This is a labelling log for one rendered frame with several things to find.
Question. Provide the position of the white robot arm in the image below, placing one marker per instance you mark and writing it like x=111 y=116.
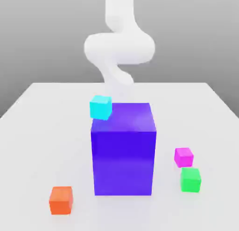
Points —
x=119 y=46

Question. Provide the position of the small cyan cube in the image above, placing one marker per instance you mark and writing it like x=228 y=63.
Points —
x=100 y=108

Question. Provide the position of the small magenta cube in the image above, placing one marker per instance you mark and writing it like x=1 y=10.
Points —
x=184 y=157

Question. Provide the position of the small green cube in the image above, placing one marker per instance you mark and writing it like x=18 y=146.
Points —
x=190 y=180

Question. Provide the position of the small orange cube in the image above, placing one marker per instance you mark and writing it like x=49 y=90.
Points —
x=60 y=201

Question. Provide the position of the large blue box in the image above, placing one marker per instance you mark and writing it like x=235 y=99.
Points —
x=123 y=160

